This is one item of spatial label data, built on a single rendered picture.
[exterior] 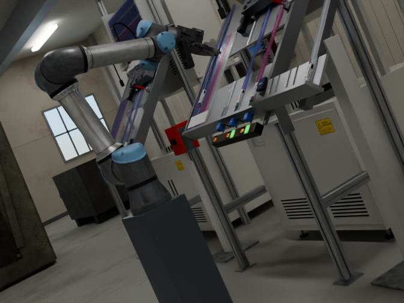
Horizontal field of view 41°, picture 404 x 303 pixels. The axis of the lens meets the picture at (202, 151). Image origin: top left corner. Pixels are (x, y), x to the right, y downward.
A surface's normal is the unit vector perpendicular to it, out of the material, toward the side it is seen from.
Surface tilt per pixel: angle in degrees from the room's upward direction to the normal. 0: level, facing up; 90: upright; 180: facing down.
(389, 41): 90
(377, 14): 90
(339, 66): 90
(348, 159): 90
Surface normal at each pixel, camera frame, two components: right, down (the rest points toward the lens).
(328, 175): -0.80, 0.38
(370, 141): 0.37, -0.10
